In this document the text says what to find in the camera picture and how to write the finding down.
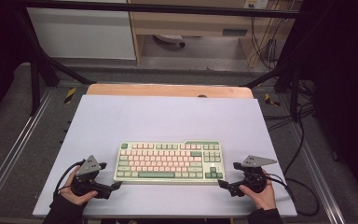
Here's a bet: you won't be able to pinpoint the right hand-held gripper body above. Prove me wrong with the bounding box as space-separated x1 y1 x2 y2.
228 155 278 198

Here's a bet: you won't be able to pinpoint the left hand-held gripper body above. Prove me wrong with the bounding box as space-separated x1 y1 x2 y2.
70 154 114 201

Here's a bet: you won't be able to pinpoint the green and pink keyboard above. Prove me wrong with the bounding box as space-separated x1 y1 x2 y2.
113 139 227 185

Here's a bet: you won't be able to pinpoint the person's right hand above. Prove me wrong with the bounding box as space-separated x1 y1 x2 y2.
239 169 277 211

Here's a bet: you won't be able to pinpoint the person's left hand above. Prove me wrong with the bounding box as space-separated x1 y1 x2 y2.
59 166 99 206

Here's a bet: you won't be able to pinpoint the wooden table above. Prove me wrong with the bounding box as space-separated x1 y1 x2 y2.
86 83 255 100

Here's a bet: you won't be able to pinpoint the black curtain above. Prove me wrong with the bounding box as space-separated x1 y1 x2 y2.
0 0 34 127
299 0 358 213

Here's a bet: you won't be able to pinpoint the white cabinet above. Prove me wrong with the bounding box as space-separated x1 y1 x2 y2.
26 7 137 61

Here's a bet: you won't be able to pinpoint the white chair base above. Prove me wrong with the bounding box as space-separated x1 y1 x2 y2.
153 34 187 49

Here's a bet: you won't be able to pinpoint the light wooden desk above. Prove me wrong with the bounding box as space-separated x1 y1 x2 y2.
127 0 303 65

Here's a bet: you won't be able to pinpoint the white power strip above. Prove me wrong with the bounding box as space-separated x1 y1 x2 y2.
243 0 270 10

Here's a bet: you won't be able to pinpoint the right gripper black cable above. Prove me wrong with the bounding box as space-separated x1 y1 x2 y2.
264 172 294 196

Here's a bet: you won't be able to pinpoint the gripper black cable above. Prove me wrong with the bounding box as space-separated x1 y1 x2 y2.
52 159 87 202
264 172 294 196

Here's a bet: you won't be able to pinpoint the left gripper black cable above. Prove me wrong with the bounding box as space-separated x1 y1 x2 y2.
52 159 87 202

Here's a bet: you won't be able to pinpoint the black floor cables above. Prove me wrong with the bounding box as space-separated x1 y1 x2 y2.
262 80 322 217

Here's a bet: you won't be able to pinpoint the aluminium floor rail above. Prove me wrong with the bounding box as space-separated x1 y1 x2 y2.
0 89 56 213
291 123 347 224

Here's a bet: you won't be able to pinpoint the black metal frame stand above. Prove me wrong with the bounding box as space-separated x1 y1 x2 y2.
243 60 302 123
13 8 98 117

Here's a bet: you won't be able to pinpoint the hanging black cable bundle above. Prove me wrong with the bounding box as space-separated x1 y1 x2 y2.
249 15 290 72

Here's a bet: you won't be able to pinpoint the black metal frame crossbar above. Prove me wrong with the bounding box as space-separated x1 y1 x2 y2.
18 0 303 19

